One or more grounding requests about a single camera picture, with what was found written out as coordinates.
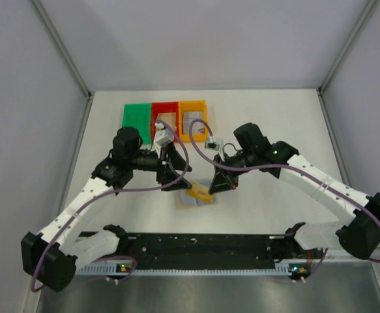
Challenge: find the beige card holder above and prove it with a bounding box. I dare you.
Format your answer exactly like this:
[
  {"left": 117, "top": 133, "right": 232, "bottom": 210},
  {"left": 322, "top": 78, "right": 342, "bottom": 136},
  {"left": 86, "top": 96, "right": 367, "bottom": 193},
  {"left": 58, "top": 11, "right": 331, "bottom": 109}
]
[{"left": 175, "top": 190, "right": 219, "bottom": 209}]

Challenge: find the yellow credit card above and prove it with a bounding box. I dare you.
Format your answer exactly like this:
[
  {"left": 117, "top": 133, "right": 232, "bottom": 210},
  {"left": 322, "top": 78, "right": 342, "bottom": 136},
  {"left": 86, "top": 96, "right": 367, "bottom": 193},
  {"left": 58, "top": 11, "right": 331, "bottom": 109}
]
[{"left": 185, "top": 181, "right": 214, "bottom": 203}]

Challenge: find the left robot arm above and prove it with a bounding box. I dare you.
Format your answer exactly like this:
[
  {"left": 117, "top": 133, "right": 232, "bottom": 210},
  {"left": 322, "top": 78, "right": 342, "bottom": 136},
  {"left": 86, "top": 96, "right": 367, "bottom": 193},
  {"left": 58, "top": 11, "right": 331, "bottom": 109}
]
[{"left": 21, "top": 121, "right": 192, "bottom": 292}]

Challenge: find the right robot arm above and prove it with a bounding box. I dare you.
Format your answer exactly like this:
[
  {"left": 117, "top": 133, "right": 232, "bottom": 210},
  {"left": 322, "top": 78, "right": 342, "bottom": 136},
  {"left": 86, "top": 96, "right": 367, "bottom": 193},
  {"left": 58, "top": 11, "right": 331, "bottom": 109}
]
[{"left": 205, "top": 123, "right": 380, "bottom": 260}]

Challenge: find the stack of cards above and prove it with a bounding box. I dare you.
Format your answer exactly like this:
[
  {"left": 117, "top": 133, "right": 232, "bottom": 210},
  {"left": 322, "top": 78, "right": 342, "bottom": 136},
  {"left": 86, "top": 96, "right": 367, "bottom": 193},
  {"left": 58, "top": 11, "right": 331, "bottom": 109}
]
[{"left": 183, "top": 111, "right": 205, "bottom": 134}]

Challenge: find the beige card holders stack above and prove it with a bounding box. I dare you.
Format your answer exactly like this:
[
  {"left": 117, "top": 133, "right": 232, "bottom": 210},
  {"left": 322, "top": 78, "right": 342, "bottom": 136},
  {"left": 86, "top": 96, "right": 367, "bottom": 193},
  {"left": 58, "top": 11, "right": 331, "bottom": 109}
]
[{"left": 156, "top": 112, "right": 177, "bottom": 132}]

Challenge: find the red plastic bin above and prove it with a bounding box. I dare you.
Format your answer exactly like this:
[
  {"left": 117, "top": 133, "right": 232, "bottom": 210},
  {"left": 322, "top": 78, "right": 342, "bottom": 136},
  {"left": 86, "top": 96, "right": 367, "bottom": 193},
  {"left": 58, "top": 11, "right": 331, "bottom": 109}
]
[{"left": 150, "top": 102, "right": 179, "bottom": 140}]

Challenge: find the green plastic bin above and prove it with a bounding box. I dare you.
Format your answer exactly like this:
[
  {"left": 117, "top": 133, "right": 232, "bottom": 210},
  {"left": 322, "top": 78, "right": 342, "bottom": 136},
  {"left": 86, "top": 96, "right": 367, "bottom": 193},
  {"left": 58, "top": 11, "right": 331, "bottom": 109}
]
[{"left": 122, "top": 103, "right": 151, "bottom": 144}]

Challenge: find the yellow plastic bin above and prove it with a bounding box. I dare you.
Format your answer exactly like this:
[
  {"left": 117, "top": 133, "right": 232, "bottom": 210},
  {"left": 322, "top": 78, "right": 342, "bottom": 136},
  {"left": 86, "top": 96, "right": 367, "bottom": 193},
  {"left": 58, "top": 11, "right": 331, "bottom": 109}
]
[{"left": 178, "top": 100, "right": 209, "bottom": 142}]

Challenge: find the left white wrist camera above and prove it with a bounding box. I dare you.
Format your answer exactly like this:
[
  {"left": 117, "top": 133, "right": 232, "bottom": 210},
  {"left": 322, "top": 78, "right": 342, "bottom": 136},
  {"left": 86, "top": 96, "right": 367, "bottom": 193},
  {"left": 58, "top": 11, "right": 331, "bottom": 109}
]
[{"left": 153, "top": 119, "right": 175, "bottom": 154}]

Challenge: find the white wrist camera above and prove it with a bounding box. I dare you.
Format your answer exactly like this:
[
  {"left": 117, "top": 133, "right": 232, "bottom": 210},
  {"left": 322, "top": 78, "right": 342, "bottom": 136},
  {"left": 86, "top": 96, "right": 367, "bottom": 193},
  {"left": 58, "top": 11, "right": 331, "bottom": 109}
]
[
  {"left": 205, "top": 136, "right": 224, "bottom": 151},
  {"left": 153, "top": 119, "right": 175, "bottom": 154}
]

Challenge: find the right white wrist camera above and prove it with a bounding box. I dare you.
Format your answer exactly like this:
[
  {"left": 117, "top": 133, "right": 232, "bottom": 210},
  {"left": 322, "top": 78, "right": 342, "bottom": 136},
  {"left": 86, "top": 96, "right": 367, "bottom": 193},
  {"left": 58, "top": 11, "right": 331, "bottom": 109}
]
[{"left": 205, "top": 136, "right": 224, "bottom": 151}]

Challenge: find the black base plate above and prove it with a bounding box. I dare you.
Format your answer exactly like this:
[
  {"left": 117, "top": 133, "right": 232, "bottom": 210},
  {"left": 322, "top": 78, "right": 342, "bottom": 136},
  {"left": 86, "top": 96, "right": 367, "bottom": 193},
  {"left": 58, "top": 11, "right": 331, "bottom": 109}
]
[{"left": 117, "top": 232, "right": 321, "bottom": 270}]

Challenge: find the white slotted cable duct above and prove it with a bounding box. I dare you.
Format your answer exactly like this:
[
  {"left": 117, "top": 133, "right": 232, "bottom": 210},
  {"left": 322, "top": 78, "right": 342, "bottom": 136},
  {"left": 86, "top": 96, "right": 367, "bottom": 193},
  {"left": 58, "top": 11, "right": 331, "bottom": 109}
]
[{"left": 76, "top": 261, "right": 310, "bottom": 279}]

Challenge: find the left aluminium corner post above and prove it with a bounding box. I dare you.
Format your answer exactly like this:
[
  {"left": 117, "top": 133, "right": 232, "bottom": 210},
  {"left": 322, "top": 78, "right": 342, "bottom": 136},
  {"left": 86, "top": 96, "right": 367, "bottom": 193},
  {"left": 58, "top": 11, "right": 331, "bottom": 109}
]
[{"left": 29, "top": 0, "right": 95, "bottom": 98}]

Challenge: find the aluminium corner post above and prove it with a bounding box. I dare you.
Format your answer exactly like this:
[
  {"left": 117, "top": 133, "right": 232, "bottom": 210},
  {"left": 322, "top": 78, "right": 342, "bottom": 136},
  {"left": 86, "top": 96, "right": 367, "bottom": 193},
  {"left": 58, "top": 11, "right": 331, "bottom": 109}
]
[
  {"left": 29, "top": 0, "right": 95, "bottom": 98},
  {"left": 317, "top": 0, "right": 380, "bottom": 97}
]

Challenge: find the right aluminium corner post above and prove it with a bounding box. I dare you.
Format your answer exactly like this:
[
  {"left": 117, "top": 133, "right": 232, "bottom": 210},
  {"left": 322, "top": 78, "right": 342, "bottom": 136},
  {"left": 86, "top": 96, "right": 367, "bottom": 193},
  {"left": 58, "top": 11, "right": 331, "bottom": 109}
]
[{"left": 317, "top": 0, "right": 380, "bottom": 97}]

